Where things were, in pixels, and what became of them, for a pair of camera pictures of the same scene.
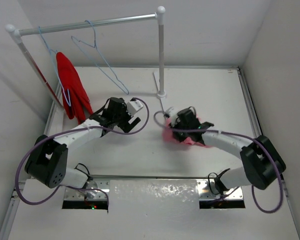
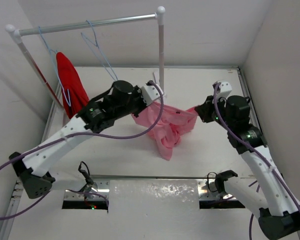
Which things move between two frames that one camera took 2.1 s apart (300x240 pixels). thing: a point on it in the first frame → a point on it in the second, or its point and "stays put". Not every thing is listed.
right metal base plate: [207, 190] stays put
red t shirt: [75, 99] stays put
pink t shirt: [168, 137] → [174, 124]
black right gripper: [179, 138] → [202, 112]
